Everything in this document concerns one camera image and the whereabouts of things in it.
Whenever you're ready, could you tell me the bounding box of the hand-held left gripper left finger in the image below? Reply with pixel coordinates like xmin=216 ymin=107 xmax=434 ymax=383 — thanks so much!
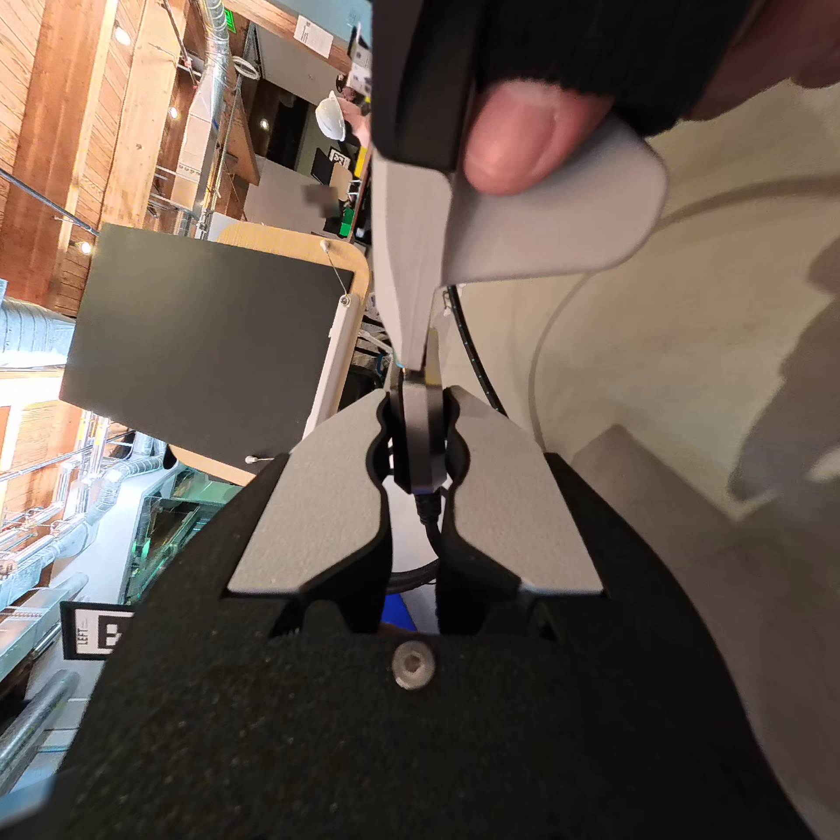
xmin=225 ymin=390 xmax=395 ymax=609

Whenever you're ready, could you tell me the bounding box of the white power adapter block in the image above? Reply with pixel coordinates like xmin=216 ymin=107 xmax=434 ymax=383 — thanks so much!
xmin=387 ymin=377 xmax=450 ymax=496

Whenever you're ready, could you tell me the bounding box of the tag sign on black stand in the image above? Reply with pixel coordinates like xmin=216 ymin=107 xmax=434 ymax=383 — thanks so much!
xmin=60 ymin=600 xmax=135 ymax=660

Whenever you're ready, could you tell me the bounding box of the person's right hand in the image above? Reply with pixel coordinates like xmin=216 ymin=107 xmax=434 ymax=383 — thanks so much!
xmin=462 ymin=0 xmax=840 ymax=196

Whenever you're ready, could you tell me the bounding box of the white hard hat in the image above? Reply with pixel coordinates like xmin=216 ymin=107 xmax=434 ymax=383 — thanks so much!
xmin=315 ymin=91 xmax=347 ymax=142

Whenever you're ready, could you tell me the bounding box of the long silver ventilation duct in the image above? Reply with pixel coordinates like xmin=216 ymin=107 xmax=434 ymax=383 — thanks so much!
xmin=0 ymin=453 xmax=165 ymax=611

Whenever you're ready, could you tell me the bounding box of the grey desk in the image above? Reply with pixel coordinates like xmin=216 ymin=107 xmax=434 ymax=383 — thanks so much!
xmin=430 ymin=85 xmax=840 ymax=840

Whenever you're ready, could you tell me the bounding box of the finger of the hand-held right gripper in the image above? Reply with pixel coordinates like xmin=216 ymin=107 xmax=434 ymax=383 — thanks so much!
xmin=371 ymin=156 xmax=455 ymax=383

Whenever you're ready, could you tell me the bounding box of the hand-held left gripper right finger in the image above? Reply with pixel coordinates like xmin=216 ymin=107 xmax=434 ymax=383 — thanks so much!
xmin=437 ymin=385 xmax=606 ymax=609

